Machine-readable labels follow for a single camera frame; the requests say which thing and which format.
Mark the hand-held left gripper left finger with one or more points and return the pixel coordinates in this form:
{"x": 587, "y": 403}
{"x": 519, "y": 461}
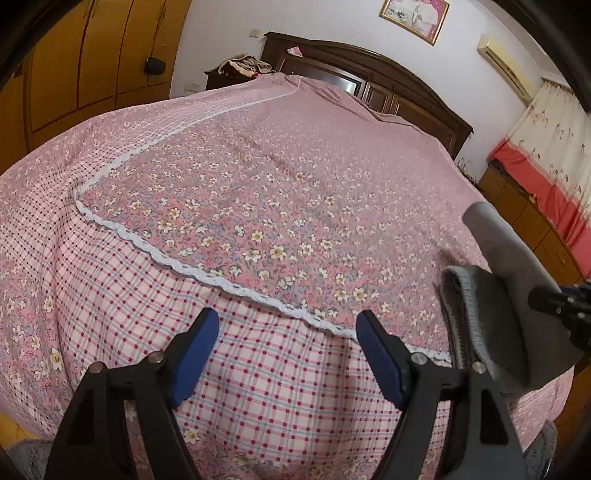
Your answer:
{"x": 196, "y": 355}

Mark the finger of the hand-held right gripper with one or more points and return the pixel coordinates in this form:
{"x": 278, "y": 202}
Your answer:
{"x": 545, "y": 299}

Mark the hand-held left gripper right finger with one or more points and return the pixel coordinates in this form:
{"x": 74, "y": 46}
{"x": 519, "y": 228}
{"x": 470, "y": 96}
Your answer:
{"x": 381, "y": 360}

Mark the grey pants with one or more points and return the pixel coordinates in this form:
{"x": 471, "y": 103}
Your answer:
{"x": 508, "y": 277}

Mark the wooden side cabinet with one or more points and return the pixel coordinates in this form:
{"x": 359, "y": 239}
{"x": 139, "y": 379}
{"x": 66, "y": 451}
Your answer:
{"x": 531, "y": 221}

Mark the grey fluffy cloth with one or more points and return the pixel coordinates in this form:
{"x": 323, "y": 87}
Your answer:
{"x": 30, "y": 461}
{"x": 542, "y": 452}

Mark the cream and red curtain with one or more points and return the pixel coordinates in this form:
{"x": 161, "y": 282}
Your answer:
{"x": 554, "y": 138}

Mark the pink floral bedspread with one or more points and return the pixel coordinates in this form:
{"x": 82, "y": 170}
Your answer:
{"x": 277, "y": 184}

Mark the dark wooden headboard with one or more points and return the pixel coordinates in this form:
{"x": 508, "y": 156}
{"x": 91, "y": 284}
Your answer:
{"x": 392, "y": 74}

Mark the dark wooden nightstand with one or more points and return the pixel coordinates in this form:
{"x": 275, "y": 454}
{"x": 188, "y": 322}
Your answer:
{"x": 221, "y": 83}

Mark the small black wardrobe device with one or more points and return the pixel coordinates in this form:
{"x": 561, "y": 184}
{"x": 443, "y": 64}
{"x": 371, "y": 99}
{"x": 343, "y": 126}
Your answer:
{"x": 154, "y": 65}

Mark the brown patterned cloth pile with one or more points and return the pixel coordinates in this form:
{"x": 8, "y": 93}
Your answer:
{"x": 244, "y": 65}

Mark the yellow wooden wardrobe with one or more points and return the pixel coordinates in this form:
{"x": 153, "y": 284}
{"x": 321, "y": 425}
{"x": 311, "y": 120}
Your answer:
{"x": 92, "y": 55}

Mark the small pink paper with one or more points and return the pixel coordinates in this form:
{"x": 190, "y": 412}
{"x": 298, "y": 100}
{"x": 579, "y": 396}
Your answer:
{"x": 294, "y": 50}

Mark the wall air conditioner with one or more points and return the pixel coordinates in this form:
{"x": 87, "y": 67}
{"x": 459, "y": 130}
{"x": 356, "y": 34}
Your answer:
{"x": 505, "y": 67}

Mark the framed wall picture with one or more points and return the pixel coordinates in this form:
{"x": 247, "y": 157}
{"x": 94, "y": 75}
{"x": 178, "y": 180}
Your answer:
{"x": 415, "y": 16}

